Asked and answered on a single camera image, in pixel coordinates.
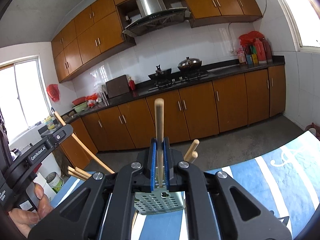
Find wooden chopstick five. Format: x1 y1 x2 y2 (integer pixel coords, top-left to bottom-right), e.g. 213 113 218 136
53 109 114 174

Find lidded dark cooking pot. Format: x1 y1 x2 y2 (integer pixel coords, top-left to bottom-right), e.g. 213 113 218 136
178 57 202 73

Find dark brown cutting board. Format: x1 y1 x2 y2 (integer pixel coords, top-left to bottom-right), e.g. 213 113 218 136
106 75 130 99

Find black gas stove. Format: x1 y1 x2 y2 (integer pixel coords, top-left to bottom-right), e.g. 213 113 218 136
148 72 208 92

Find yellow detergent bottle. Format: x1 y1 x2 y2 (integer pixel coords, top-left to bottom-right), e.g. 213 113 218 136
45 116 55 130

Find black wok on stove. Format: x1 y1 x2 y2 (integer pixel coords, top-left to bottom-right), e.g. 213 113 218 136
148 65 172 82

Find blue white striped tablecloth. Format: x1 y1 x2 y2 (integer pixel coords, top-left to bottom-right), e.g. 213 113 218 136
51 131 319 239

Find pink condiment bottle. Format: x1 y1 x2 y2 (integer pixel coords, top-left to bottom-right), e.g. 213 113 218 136
237 47 246 64

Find right window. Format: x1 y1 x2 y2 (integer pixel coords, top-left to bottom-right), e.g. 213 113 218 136
278 0 319 54

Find wooden chopstick four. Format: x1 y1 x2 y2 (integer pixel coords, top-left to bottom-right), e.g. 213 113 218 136
68 171 88 181

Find white green paint bucket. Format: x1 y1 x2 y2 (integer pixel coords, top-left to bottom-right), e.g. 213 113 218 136
46 172 64 193

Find green plastic basin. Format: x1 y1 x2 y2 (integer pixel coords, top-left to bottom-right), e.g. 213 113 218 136
73 101 88 113

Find window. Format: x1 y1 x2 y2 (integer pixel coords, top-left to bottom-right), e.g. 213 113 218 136
1 57 51 143
278 0 319 54

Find red bag behind condiments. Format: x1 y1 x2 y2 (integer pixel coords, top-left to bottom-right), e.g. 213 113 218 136
239 31 265 46

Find lower wooden kitchen cabinets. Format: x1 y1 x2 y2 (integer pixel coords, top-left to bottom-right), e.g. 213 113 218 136
61 65 286 168

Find dark red thermos flask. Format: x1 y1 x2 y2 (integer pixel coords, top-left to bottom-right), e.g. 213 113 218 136
262 38 273 63

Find steel range hood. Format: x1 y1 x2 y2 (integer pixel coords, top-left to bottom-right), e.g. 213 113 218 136
118 0 191 37

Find red bottle on counter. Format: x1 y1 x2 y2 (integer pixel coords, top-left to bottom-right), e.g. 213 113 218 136
128 76 136 91

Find black kitchen countertop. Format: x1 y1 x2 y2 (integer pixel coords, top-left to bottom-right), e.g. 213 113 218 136
66 55 285 124

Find green perforated utensil holder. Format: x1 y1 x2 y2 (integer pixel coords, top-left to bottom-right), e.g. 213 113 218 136
134 187 185 215

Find left window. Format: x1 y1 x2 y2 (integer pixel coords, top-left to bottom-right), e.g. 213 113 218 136
1 57 51 143

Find red plastic bag on wall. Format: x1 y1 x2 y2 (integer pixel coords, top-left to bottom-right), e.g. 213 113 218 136
46 84 60 102

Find red plastic basin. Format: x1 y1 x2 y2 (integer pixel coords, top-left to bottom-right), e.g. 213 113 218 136
72 96 86 106

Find upper wooden wall cabinets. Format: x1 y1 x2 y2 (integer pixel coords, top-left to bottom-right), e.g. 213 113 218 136
52 0 262 82

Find wooden chopstick two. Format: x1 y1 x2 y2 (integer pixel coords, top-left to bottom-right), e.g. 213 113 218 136
188 151 199 163

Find wooden chopstick six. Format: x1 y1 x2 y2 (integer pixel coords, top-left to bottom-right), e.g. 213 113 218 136
131 210 139 229

